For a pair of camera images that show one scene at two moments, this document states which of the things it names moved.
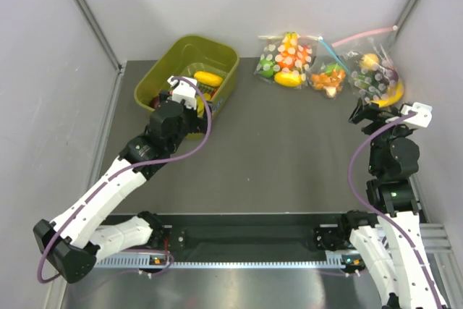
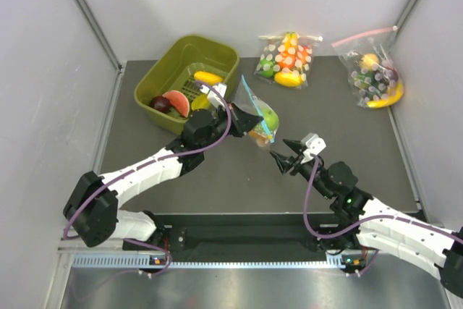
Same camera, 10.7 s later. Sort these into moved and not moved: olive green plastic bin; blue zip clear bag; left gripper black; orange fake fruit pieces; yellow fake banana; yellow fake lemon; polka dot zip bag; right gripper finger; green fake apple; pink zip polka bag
Moved: green fake apple; right gripper finger; left gripper black; blue zip clear bag; orange fake fruit pieces
Not moved: pink zip polka bag; yellow fake lemon; olive green plastic bin; yellow fake banana; polka dot zip bag
